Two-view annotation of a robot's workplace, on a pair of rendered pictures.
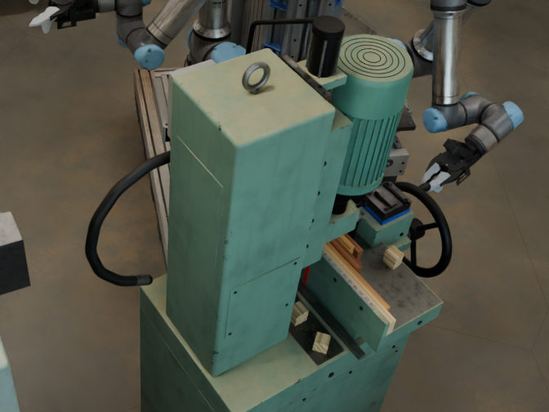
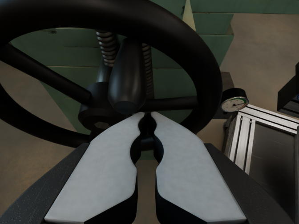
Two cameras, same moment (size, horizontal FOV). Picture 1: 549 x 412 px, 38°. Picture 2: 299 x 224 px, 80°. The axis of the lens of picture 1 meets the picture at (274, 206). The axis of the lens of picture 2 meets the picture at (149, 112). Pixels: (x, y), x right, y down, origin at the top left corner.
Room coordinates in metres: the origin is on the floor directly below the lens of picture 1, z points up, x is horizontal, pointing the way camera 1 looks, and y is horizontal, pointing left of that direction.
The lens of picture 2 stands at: (1.71, -0.45, 1.01)
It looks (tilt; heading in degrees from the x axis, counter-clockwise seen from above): 58 degrees down; 131
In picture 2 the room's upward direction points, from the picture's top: 2 degrees clockwise
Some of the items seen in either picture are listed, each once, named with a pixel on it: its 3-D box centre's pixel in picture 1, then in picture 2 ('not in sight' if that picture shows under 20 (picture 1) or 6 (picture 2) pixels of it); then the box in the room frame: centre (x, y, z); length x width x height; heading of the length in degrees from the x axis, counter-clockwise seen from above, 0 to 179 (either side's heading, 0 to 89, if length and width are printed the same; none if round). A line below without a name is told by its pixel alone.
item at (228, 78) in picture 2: not in sight; (216, 95); (1.65, -0.07, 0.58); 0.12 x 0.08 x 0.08; 132
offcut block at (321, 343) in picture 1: (321, 342); not in sight; (1.15, -0.17, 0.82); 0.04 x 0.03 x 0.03; 81
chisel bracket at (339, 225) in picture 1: (325, 222); not in sight; (1.35, -0.13, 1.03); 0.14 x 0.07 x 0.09; 132
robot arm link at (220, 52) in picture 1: (229, 70); not in sight; (1.95, 0.20, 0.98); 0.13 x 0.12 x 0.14; 34
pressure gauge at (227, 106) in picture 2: not in sight; (231, 101); (1.69, -0.13, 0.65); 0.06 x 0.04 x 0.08; 42
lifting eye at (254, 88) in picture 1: (256, 77); not in sight; (1.16, 0.07, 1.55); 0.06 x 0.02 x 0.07; 132
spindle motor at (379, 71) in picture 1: (357, 117); not in sight; (1.36, -0.14, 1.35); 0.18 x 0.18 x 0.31
